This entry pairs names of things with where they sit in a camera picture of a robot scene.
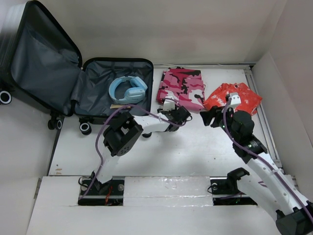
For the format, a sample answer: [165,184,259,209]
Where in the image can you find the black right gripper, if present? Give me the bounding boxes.
[199,104,239,142]

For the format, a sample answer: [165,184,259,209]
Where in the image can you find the pink camouflage garment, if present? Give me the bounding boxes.
[156,67,205,112]

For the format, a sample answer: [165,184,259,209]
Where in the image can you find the orange white garment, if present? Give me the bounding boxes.
[203,83,262,116]

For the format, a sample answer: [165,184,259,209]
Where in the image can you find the blue headphones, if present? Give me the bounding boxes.
[109,76,148,105]

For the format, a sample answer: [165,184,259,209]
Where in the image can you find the small tan card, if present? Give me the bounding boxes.
[110,104,122,109]

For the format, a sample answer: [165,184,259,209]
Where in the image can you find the black white space suitcase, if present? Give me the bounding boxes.
[0,0,154,135]

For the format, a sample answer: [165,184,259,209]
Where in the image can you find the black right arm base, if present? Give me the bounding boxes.
[207,167,257,206]

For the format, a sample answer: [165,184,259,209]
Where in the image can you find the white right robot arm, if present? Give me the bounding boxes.
[200,106,313,235]

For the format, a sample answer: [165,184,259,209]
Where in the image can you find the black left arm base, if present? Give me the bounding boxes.
[78,173,125,206]

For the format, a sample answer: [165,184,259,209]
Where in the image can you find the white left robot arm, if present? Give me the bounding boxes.
[90,106,192,194]

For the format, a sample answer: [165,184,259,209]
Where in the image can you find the white foam base cover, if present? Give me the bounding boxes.
[123,176,213,207]

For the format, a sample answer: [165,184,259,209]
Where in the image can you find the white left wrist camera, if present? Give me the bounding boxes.
[163,98,176,111]

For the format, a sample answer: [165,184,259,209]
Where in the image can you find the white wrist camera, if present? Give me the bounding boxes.
[163,98,176,111]
[226,93,241,108]

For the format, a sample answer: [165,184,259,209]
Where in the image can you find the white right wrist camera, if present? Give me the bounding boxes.
[226,93,241,108]

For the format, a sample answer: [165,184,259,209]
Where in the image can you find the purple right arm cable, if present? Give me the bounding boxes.
[221,96,313,221]

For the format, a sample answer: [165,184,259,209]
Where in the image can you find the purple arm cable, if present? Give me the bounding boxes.
[221,96,313,221]
[79,104,186,199]

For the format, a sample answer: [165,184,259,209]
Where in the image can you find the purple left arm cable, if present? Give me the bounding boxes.
[79,104,186,199]

